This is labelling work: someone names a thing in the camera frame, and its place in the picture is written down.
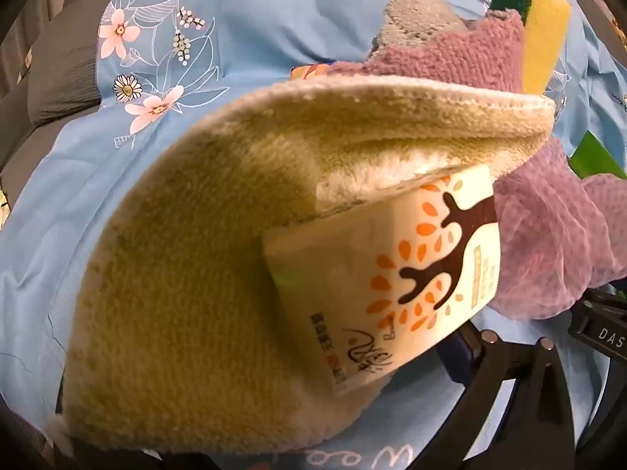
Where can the green box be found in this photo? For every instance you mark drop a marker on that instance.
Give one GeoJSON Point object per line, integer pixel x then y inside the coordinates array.
{"type": "Point", "coordinates": [600, 161]}

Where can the grey cushion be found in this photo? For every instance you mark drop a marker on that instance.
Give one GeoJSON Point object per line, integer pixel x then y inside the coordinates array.
{"type": "Point", "coordinates": [63, 73]}

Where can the yellow and green sponge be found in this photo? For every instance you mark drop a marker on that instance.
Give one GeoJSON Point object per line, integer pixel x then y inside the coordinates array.
{"type": "Point", "coordinates": [543, 34]}

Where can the grey and pink towel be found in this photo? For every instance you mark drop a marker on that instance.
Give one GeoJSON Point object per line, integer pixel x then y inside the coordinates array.
{"type": "Point", "coordinates": [441, 54]}

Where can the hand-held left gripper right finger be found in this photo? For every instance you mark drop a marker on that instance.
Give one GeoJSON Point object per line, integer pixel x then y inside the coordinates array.
{"type": "Point", "coordinates": [490, 367]}

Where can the blue floral bedsheet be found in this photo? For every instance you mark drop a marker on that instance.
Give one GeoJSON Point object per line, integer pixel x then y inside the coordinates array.
{"type": "Point", "coordinates": [274, 19]}

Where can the beige towel with paper label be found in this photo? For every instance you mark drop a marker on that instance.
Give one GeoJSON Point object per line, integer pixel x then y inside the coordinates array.
{"type": "Point", "coordinates": [186, 279]}

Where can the small orange and blue box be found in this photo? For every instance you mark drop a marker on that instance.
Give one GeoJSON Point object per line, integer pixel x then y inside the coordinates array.
{"type": "Point", "coordinates": [306, 72]}

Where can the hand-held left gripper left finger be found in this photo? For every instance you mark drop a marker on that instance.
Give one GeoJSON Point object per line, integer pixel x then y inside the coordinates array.
{"type": "Point", "coordinates": [98, 460]}

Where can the purple mesh bath pouf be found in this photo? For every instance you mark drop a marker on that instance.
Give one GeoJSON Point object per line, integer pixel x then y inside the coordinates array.
{"type": "Point", "coordinates": [539, 235]}

